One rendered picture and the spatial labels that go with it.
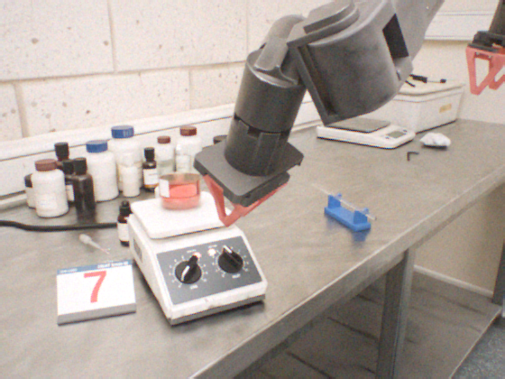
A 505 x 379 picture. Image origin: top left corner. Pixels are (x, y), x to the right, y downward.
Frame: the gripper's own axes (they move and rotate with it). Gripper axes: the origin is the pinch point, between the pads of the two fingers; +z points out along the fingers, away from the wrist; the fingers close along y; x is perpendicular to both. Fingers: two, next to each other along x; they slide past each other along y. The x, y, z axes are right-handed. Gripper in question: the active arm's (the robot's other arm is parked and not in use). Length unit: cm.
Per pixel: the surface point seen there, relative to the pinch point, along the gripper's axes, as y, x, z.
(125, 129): -16, -41, 25
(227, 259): 0.2, 1.3, 7.5
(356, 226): -27.4, 7.0, 15.8
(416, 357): -74, 36, 88
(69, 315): 17.0, -7.0, 14.3
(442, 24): -143, -30, 23
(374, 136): -81, -14, 36
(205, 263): 2.4, -0.3, 8.3
